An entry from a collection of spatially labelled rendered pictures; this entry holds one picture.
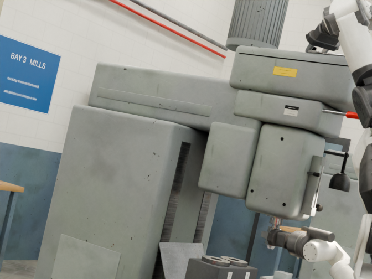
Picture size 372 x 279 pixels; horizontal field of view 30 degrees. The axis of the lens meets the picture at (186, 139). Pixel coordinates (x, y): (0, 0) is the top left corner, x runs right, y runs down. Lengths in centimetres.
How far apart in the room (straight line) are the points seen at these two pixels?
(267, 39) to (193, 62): 707
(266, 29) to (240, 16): 11
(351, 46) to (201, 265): 78
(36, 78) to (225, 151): 500
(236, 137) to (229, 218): 746
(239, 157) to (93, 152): 59
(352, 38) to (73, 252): 134
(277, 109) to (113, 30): 587
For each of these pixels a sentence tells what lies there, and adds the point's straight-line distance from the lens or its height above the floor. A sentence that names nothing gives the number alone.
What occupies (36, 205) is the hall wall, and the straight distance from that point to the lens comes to 768.
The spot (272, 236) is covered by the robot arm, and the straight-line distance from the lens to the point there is 246.
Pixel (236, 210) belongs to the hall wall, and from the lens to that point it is 989.
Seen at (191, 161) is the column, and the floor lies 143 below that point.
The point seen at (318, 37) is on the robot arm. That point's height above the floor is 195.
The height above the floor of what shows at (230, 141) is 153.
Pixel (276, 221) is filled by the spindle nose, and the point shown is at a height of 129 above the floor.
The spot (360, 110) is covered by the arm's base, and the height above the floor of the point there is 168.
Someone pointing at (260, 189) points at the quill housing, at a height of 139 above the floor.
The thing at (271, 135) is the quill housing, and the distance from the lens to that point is 246.
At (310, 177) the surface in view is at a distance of 247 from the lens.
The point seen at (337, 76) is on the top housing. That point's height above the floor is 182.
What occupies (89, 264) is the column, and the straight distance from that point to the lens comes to 267.
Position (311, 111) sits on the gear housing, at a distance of 239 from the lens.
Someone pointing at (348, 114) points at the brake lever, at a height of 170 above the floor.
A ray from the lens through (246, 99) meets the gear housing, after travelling 250.
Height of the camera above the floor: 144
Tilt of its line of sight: 2 degrees up
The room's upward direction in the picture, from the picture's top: 13 degrees clockwise
